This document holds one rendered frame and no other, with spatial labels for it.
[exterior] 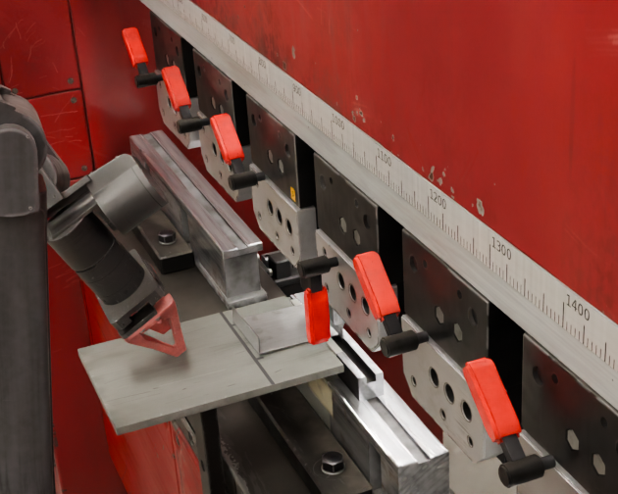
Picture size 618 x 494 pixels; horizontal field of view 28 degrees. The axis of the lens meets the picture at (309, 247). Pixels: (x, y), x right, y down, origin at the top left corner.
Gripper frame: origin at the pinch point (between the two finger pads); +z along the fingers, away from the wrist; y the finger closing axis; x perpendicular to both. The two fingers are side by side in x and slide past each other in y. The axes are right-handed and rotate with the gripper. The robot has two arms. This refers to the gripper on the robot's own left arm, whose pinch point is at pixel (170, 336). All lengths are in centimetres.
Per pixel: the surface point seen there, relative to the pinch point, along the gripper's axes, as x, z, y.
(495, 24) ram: -36, -33, -46
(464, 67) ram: -34, -29, -42
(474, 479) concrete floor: -20, 131, 77
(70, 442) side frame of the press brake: 37, 58, 83
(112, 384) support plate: 8.1, -1.1, -1.9
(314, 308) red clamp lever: -14.5, -3.1, -17.4
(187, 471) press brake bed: 12.4, 29.3, 16.1
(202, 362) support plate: -1.0, 4.0, -2.1
